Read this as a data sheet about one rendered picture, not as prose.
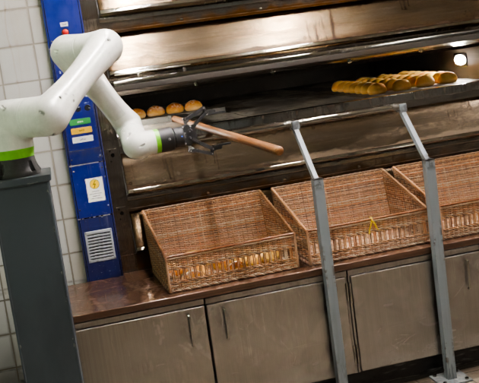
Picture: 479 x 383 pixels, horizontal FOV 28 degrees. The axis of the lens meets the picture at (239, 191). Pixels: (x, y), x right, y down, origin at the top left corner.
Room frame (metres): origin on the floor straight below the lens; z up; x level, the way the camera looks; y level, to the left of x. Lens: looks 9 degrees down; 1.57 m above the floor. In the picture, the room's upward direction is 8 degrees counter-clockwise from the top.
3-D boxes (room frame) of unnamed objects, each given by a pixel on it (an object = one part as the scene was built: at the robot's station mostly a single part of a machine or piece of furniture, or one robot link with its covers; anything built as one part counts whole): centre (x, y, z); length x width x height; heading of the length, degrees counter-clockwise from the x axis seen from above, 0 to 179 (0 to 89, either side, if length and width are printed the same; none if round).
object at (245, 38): (4.36, -0.38, 1.54); 1.79 x 0.11 x 0.19; 102
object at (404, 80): (4.91, -0.85, 1.21); 0.61 x 0.48 x 0.06; 12
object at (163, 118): (4.85, 0.32, 1.20); 0.55 x 0.36 x 0.03; 104
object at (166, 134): (3.63, 0.25, 1.20); 0.12 x 0.06 x 0.09; 17
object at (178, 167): (4.36, -0.38, 1.02); 1.79 x 0.11 x 0.19; 102
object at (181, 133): (3.65, 0.18, 1.20); 0.09 x 0.07 x 0.08; 107
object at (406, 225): (4.10, -0.46, 0.72); 0.56 x 0.49 x 0.28; 103
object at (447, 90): (4.38, -0.38, 1.16); 1.80 x 0.06 x 0.04; 102
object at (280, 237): (3.97, 0.12, 0.72); 0.56 x 0.49 x 0.28; 103
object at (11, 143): (3.11, 0.70, 1.36); 0.16 x 0.13 x 0.19; 61
